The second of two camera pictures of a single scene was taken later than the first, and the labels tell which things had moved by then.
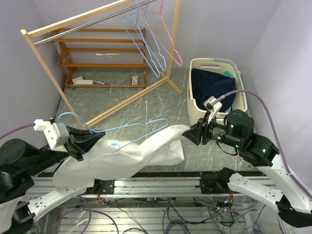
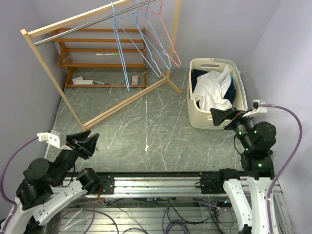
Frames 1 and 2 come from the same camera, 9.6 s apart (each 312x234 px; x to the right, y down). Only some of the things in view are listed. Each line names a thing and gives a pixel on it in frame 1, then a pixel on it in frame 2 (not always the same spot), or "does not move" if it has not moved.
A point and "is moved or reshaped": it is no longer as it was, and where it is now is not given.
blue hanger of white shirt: (130, 143) -> (119, 49)
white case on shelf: (84, 82) does not move
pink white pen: (108, 84) does not move
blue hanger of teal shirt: (154, 38) is moved or reshaped
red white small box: (134, 80) does not move
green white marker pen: (109, 54) does not move
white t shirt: (108, 158) -> (210, 87)
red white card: (73, 81) does not move
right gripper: (199, 130) -> (219, 115)
